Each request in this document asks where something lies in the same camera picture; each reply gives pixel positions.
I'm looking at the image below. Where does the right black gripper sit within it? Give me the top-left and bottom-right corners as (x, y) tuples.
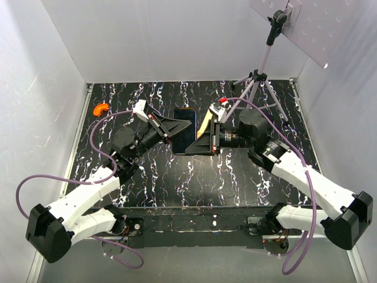
(184, 120), (252, 156)

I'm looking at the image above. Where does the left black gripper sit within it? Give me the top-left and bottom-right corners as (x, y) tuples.
(130, 113), (193, 162)

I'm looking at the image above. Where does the black smartphone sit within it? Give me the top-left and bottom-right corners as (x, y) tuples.
(171, 107), (197, 155)

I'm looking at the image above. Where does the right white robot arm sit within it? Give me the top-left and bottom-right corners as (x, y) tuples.
(185, 109), (373, 250)

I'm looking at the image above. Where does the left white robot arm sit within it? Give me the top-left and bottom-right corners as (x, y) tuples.
(25, 112), (191, 263)

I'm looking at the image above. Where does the cream toy microphone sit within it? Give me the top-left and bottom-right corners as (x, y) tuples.
(197, 109), (213, 138)

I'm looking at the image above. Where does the orange curved plastic piece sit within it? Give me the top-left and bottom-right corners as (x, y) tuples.
(92, 103), (109, 117)

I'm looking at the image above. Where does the perforated grey board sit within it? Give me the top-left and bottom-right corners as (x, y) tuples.
(250, 0), (359, 68)

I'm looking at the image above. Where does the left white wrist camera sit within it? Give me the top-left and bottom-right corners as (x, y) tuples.
(133, 99), (154, 123)

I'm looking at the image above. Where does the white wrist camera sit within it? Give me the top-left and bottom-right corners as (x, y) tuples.
(133, 99), (154, 123)
(209, 98), (233, 123)

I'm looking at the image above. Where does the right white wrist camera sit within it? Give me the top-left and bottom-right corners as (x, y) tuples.
(209, 98), (233, 123)

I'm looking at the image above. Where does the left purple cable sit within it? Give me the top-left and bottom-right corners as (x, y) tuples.
(15, 109), (145, 269)

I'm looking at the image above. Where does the purple cable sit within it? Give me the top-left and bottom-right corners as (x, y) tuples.
(228, 97), (318, 275)
(15, 109), (145, 269)

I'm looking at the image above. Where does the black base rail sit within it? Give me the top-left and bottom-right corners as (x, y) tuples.
(101, 206), (298, 256)

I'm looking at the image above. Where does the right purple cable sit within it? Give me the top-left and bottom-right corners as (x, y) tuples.
(228, 97), (318, 275)

